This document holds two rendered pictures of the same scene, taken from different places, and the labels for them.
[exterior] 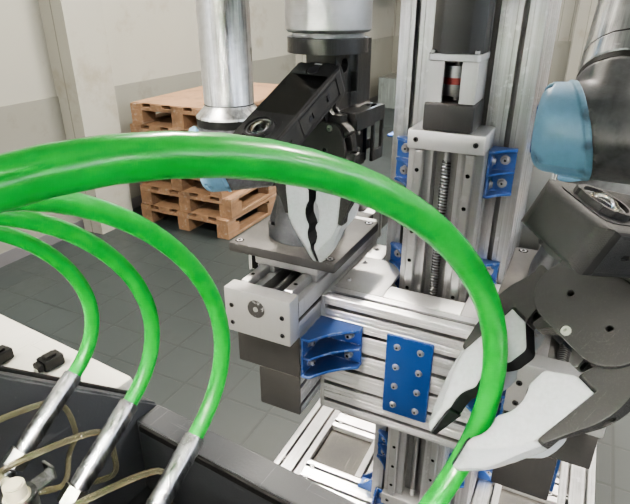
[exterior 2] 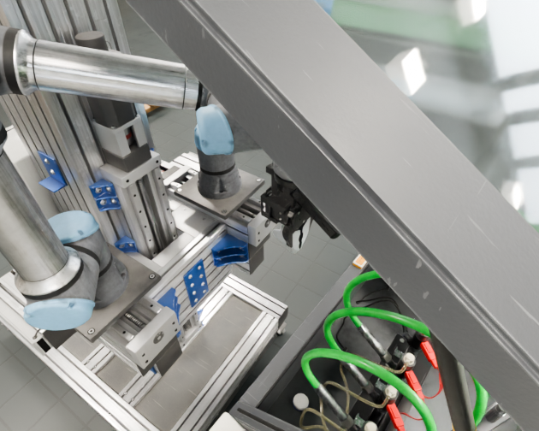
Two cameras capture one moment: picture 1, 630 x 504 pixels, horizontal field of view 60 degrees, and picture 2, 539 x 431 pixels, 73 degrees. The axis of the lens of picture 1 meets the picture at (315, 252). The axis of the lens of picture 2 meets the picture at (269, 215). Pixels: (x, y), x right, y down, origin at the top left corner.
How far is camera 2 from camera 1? 80 cm
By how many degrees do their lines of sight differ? 68
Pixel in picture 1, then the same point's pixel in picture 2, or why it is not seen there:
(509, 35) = not seen: hidden behind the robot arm
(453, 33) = (122, 112)
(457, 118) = (143, 155)
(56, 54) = not seen: outside the picture
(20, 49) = not seen: outside the picture
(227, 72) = (54, 241)
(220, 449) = (281, 361)
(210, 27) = (26, 223)
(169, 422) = (257, 389)
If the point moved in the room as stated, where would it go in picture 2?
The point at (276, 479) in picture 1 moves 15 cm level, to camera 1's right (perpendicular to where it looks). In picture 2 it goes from (302, 335) to (305, 287)
